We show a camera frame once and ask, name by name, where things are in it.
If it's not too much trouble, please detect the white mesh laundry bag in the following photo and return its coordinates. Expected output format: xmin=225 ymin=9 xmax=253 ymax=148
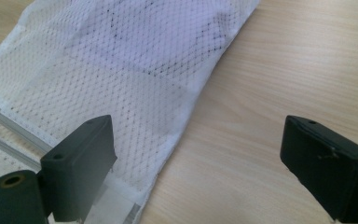
xmin=0 ymin=0 xmax=261 ymax=224

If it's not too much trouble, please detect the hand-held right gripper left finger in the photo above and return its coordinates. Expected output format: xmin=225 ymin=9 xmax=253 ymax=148
xmin=39 ymin=114 xmax=118 ymax=223

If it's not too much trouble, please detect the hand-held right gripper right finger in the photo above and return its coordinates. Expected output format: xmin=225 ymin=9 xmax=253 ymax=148
xmin=280 ymin=115 xmax=358 ymax=224

